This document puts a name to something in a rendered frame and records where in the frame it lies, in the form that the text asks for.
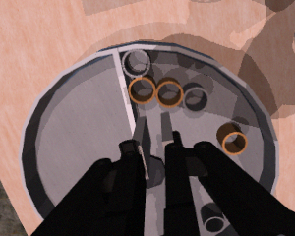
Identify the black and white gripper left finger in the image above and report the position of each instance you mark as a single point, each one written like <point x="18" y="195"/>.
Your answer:
<point x="121" y="209"/>

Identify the grey metal ring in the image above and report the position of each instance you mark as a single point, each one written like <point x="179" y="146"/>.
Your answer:
<point x="128" y="70"/>
<point x="200" y="106"/>
<point x="210" y="214"/>

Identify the bronze bushing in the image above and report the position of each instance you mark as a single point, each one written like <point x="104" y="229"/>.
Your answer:
<point x="169" y="103"/>
<point x="237" y="146"/>
<point x="139" y="98"/>

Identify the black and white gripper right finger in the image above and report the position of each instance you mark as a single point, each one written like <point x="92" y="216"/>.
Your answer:
<point x="248" y="206"/>

